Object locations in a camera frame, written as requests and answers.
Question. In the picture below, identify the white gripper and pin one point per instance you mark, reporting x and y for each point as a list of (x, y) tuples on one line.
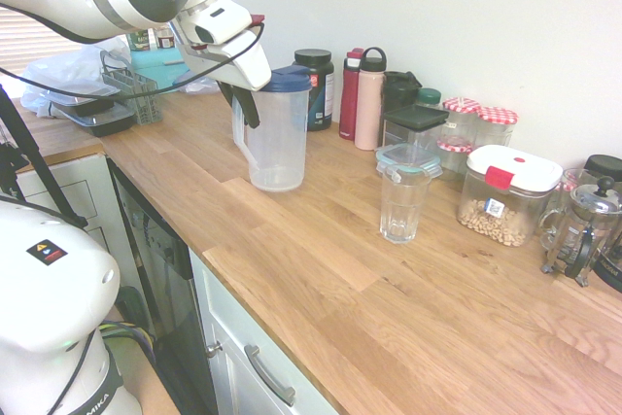
[(243, 67)]

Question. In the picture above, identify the clear pitcher blue lid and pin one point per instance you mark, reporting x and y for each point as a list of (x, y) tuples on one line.
[(282, 143)]

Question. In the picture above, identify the red water bottle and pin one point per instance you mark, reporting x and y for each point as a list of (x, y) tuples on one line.
[(350, 94)]

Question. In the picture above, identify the clear zip bag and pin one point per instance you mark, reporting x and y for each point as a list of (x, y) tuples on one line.
[(196, 87)]

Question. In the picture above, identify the black protein powder tub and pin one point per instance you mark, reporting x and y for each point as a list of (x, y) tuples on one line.
[(318, 89)]

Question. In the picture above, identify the teal box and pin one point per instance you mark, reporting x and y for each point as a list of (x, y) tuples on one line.
[(155, 72)]

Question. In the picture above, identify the grey cutlery basket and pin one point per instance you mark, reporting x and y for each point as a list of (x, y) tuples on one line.
[(146, 109)]

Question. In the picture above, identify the small brown jar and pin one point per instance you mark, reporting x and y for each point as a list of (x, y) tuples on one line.
[(164, 41)]

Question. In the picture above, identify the pink bottle black cap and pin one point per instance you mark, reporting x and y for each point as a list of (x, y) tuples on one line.
[(368, 109)]

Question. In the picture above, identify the black shaker bottle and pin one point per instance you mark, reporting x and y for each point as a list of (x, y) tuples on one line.
[(401, 89)]

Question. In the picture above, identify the glass container teal lid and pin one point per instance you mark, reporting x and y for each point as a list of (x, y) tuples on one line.
[(405, 155)]

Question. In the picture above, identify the clear canister black lid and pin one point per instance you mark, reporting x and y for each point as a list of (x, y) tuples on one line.
[(415, 116)]

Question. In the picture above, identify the white plastic bag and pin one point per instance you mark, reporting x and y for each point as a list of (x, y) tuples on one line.
[(48, 70)]

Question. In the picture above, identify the jar with green lid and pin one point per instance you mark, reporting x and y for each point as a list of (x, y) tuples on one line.
[(429, 95)]

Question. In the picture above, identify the black dishwasher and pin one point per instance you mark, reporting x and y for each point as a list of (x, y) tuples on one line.
[(170, 288)]

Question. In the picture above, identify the clear drinking glass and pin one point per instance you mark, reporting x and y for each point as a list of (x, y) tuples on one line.
[(401, 220)]

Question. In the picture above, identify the white cabinet drawer front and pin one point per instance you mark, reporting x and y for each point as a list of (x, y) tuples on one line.
[(233, 318)]

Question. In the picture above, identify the window blinds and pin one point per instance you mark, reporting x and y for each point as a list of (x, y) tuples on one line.
[(24, 41)]

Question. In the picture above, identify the jar red checkered lid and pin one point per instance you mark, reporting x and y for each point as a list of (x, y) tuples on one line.
[(496, 116), (454, 147), (460, 105)]

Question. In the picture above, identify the metal cabinet knob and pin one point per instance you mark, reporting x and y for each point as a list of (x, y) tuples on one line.
[(213, 349)]

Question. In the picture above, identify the cereal container white lid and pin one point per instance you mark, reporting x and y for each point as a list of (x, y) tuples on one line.
[(515, 167)]

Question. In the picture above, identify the clear glass mug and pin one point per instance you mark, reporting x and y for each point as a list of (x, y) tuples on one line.
[(573, 182)]

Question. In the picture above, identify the jar with black lid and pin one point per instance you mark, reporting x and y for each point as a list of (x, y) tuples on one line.
[(605, 164)]

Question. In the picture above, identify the glass french press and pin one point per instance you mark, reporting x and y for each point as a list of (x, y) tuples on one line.
[(595, 220)]

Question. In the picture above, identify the black coffee appliance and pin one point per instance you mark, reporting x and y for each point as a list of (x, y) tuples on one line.
[(611, 266)]

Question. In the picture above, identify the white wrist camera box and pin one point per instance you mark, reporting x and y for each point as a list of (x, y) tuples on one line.
[(223, 21)]

